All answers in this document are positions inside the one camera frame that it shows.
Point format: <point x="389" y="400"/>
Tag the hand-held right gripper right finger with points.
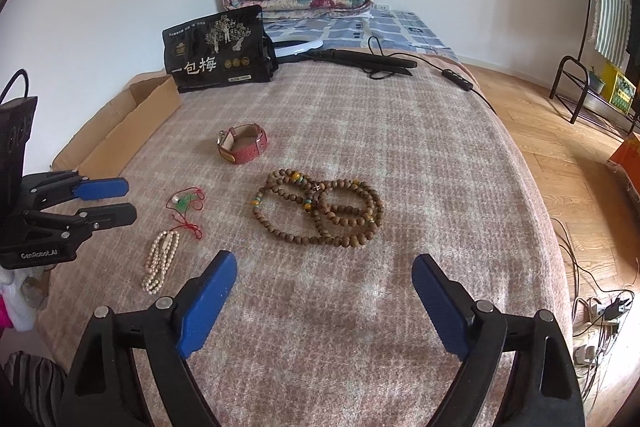
<point x="440" y="307"/>

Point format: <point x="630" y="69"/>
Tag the black snack bag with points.
<point x="215" y="57"/>

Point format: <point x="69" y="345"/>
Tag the white wall socket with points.
<point x="382" y="7"/>

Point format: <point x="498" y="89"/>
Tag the blue plaid bed sheet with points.
<point x="380" y="29"/>

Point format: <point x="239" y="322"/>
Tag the white power strip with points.
<point x="595" y="308"/>
<point x="582" y="353"/>

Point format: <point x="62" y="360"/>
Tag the striped grey clothing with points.
<point x="35" y="382"/>

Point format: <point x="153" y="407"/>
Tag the yellow box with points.
<point x="620" y="92"/>

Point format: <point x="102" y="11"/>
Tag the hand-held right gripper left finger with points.
<point x="210" y="302"/>

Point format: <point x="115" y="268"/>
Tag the pink white plush cloth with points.
<point x="10" y="314"/>

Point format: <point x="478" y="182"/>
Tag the black metal clothes rack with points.
<point x="586" y="7"/>

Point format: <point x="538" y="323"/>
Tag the brown cardboard box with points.
<point x="150" y="107"/>

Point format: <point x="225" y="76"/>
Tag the small grey pot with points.
<point x="595" y="82"/>

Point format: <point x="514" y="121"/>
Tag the pink checked blanket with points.
<point x="400" y="147"/>

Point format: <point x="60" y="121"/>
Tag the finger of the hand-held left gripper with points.
<point x="100" y="189"/>
<point x="112" y="214"/>

